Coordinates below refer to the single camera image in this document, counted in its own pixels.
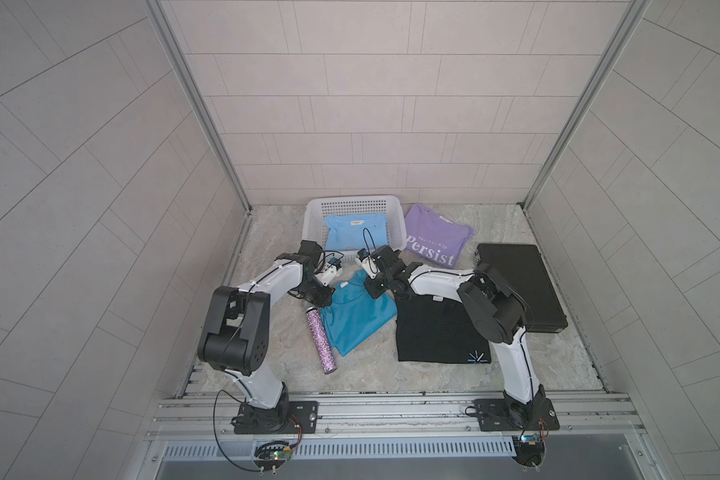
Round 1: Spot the light blue t-shirt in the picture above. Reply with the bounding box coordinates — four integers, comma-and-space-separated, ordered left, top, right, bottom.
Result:
324, 213, 388, 251

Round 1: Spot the teal t-shirt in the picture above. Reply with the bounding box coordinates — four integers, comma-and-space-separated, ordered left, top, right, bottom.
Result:
321, 269, 397, 356

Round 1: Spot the purple Persist t-shirt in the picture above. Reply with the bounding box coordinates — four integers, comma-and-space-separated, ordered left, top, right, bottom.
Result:
404, 204, 473, 269

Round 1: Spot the black t-shirt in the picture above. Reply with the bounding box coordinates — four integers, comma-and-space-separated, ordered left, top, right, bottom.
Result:
395, 295, 492, 365

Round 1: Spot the white plastic laundry basket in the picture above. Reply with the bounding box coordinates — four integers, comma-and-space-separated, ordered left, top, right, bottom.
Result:
301, 194, 407, 262

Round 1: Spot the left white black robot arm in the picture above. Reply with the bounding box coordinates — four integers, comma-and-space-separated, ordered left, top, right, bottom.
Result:
197, 240, 334, 435

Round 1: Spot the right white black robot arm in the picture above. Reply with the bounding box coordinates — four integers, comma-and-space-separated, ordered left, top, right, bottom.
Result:
356, 246, 560, 441

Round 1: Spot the purple glitter microphone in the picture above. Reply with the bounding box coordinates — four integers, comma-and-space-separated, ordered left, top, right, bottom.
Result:
306, 307, 337, 374

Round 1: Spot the black hard case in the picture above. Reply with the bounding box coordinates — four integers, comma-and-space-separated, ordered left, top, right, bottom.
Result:
475, 243, 568, 334

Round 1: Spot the left circuit board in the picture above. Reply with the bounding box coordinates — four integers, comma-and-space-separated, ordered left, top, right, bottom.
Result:
253, 440, 296, 471

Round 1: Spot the circuit board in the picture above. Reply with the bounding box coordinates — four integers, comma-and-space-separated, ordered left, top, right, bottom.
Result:
253, 440, 296, 471
511, 434, 546, 470

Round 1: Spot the right circuit board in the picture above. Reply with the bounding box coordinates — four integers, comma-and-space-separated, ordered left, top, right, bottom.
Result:
511, 434, 546, 470

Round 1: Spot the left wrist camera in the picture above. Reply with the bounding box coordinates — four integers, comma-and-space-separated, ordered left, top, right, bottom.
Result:
316, 254, 342, 286

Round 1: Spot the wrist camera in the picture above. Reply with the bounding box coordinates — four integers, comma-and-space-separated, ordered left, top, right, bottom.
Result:
316, 254, 342, 286
355, 249, 380, 279

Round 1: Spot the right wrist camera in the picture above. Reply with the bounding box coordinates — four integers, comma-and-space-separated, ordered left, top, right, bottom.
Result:
355, 249, 380, 279

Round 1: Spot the left black cable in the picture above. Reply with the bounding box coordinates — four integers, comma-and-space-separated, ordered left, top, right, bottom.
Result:
212, 389, 265, 475

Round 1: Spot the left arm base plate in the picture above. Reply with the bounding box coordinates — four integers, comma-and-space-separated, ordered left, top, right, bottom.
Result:
231, 401, 319, 435

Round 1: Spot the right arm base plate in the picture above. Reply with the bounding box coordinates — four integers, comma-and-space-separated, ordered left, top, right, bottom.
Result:
464, 397, 560, 432

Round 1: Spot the aluminium frame rail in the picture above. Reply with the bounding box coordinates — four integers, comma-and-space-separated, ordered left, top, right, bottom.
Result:
146, 391, 646, 440

